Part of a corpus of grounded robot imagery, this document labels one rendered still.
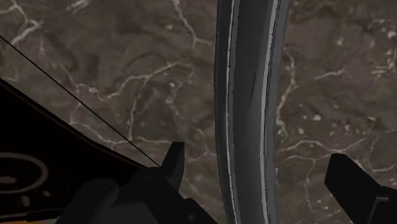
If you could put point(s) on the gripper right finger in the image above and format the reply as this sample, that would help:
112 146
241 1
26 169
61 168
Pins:
356 186

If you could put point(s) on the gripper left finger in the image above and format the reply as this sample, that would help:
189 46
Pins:
155 195

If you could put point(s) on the long grey curved bar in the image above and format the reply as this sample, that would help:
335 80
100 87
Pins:
248 111

